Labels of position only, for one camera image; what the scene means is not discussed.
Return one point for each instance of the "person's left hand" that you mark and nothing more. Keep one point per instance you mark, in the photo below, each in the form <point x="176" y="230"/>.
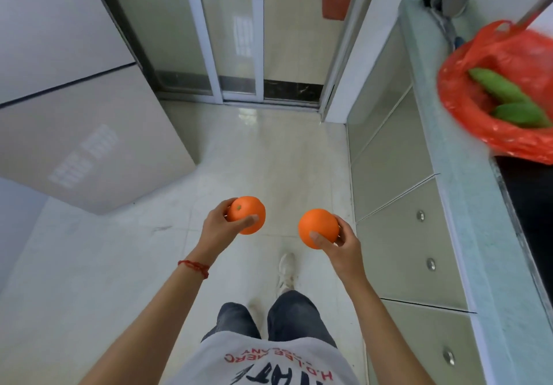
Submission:
<point x="214" y="237"/>

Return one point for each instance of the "person's left forearm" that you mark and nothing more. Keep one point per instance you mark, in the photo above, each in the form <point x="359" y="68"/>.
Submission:
<point x="155" y="324"/>

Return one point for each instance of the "pale green kitchen cabinet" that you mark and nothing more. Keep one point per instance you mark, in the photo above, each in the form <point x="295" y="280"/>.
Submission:
<point x="401" y="242"/>

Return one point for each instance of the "person's right hand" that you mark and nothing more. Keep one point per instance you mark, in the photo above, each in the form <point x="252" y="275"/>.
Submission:
<point x="345" y="255"/>

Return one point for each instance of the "person's left thumb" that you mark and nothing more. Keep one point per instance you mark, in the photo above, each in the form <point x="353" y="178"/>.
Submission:
<point x="245" y="222"/>

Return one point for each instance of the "long green vegetable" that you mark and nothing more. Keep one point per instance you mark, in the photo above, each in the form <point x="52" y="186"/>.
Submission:
<point x="499" y="87"/>

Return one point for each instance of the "orange with green stem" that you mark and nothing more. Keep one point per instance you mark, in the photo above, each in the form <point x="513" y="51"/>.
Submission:
<point x="248" y="209"/>

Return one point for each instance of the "black cooktop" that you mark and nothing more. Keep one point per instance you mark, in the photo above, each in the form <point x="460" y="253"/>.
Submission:
<point x="529" y="224"/>

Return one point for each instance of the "person's right forearm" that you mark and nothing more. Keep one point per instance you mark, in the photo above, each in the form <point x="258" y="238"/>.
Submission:
<point x="380" y="333"/>

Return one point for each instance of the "red plastic bag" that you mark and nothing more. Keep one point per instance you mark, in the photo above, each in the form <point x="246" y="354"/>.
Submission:
<point x="471" y="108"/>

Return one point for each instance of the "person's right thumb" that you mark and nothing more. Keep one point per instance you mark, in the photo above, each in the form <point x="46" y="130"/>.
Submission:
<point x="320" y="240"/>

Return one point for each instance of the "grey refrigerator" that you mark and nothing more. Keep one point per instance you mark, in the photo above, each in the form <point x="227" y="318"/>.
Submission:
<point x="73" y="108"/>

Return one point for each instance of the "dark grey jeans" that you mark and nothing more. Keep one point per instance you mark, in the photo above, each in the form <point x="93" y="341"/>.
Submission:
<point x="289" y="315"/>

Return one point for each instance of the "white printed t-shirt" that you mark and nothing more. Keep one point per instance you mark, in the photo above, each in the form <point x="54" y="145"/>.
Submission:
<point x="276" y="363"/>

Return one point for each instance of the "sliding glass door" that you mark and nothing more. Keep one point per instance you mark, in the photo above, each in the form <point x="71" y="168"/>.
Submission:
<point x="233" y="30"/>

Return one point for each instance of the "short green vegetable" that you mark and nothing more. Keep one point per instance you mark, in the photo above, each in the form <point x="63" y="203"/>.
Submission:
<point x="520" y="115"/>

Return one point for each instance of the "round metal drawer knob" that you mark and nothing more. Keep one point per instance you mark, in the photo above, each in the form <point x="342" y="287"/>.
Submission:
<point x="420" y="215"/>
<point x="449" y="357"/>
<point x="430" y="264"/>

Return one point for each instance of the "smooth orange fruit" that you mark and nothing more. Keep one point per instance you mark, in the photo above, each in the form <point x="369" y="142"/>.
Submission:
<point x="319" y="224"/>

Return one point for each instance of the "white sneaker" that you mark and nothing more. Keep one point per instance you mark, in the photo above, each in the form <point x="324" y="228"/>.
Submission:
<point x="286" y="272"/>

